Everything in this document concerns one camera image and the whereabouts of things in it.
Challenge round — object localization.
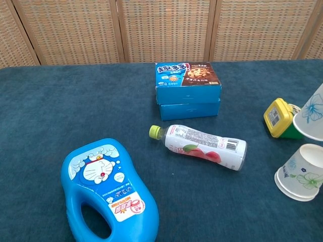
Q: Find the dark blue table mat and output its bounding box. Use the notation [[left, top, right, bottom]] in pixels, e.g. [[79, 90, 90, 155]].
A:
[[0, 59, 323, 242]]

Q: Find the white paper cup blue flower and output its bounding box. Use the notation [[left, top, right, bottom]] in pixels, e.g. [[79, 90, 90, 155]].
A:
[[292, 82, 323, 142]]

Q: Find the green tub with yellow lid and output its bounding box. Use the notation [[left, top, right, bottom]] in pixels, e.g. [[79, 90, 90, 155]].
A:
[[263, 97, 306, 140]]

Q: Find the blue cookie box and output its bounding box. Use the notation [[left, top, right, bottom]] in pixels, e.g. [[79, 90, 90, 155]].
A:
[[154, 62, 223, 105], [158, 98, 221, 122]]

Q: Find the blue cartoon detergent bottle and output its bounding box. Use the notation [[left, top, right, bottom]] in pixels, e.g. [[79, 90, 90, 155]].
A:
[[60, 138, 160, 242]]

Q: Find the woven bamboo folding screen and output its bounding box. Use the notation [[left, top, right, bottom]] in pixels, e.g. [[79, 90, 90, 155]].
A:
[[0, 0, 323, 69]]

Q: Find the peach drink plastic bottle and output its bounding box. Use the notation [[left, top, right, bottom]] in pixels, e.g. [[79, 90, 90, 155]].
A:
[[148, 124, 247, 172]]

